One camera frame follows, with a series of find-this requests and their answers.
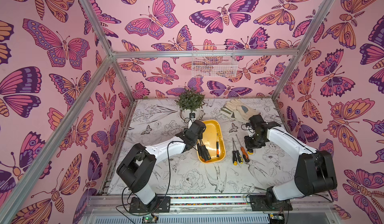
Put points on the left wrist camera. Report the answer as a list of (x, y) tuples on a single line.
[(192, 115)]

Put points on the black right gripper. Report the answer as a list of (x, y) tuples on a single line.
[(251, 141)]

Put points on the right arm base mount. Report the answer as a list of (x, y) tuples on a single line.
[(268, 202)]

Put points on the aluminium frame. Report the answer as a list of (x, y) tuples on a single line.
[(50, 74)]

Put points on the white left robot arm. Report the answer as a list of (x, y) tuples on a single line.
[(136, 168)]

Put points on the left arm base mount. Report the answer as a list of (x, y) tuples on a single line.
[(160, 204)]

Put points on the white plastic plant pot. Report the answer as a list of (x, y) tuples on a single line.
[(185, 114)]

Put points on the small orange precision screwdriver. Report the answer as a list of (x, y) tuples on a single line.
[(217, 146)]

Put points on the yellow plastic storage tray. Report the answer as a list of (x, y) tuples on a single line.
[(209, 140)]

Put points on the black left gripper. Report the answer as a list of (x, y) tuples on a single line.
[(201, 136)]

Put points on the green leafy plant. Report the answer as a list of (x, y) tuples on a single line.
[(190, 100)]

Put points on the cream green work glove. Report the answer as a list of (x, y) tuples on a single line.
[(235, 115)]

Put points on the white slotted cable duct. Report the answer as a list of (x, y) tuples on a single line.
[(185, 219)]

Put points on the white wire basket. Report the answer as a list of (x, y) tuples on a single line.
[(214, 63)]

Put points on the orange handled screwdriver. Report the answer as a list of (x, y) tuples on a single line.
[(243, 151)]

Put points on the black yellow Deli screwdriver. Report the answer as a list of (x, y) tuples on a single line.
[(234, 156)]

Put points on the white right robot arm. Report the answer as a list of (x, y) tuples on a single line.
[(315, 171)]

